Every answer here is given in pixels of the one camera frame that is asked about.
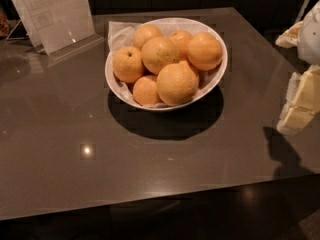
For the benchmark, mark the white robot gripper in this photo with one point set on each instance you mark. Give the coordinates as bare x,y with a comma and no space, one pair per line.
310,39

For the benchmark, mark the large front orange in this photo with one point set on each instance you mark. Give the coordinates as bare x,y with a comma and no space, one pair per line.
177,83

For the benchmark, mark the white ceramic bowl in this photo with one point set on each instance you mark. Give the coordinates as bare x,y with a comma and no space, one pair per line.
217,77

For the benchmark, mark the small front left orange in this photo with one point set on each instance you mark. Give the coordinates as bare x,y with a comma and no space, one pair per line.
145,91

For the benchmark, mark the left orange with stem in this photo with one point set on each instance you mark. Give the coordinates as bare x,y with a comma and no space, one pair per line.
127,64

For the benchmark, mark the clear acrylic sign holder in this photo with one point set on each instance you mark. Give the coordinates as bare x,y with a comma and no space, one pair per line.
56,26

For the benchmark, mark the brown object at left edge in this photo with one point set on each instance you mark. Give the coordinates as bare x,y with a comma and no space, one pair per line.
4,24

